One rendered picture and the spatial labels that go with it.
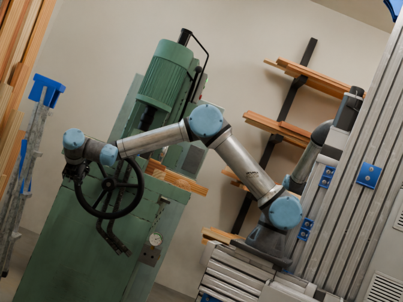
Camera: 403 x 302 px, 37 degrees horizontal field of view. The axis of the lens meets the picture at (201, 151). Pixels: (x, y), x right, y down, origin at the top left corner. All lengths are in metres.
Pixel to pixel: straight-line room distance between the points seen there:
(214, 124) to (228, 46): 3.14
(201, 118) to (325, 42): 3.32
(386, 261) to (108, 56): 3.44
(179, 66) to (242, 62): 2.41
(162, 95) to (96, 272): 0.84
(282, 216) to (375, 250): 0.44
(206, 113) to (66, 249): 1.00
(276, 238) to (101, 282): 0.87
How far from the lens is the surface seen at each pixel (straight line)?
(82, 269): 2.74
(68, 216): 2.73
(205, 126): 2.08
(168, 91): 2.79
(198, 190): 2.82
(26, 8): 4.33
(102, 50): 5.24
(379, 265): 2.38
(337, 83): 4.76
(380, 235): 2.42
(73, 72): 5.25
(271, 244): 2.24
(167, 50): 2.80
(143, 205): 2.68
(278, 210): 2.09
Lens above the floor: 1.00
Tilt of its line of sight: 2 degrees up
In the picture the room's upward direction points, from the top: 22 degrees clockwise
